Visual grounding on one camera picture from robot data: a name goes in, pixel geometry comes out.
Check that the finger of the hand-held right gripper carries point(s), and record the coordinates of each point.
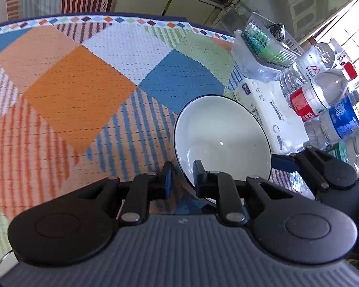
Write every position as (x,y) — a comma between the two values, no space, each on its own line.
(282,163)

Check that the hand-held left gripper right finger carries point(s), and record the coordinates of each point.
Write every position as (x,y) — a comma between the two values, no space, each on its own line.
(202,182)

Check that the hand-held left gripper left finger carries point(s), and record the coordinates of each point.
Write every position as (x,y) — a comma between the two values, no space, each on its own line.
(168,182)

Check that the white bowl with dark rim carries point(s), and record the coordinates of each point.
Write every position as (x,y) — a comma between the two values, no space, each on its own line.
(221,131)

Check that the white tissue pack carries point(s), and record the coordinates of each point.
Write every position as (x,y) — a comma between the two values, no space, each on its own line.
(269,107)

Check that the blue label water bottle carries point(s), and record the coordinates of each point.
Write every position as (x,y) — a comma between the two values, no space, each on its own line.
(341,119)

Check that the red label water bottle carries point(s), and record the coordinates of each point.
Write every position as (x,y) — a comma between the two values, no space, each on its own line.
(317,95)

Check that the white label water bottle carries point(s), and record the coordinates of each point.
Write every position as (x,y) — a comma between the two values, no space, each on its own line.
(308,65)

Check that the clear plastic container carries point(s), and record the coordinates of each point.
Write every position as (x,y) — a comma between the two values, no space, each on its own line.
(251,65)

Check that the patchwork tablecloth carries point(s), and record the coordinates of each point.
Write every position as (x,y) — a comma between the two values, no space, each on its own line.
(77,95)

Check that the small black packet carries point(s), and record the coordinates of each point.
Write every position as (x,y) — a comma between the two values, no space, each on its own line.
(276,31)

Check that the window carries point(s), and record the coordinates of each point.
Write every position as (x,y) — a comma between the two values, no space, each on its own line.
(356,30)

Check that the cream base cabinet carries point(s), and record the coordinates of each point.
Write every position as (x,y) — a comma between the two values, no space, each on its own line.
(143,0)

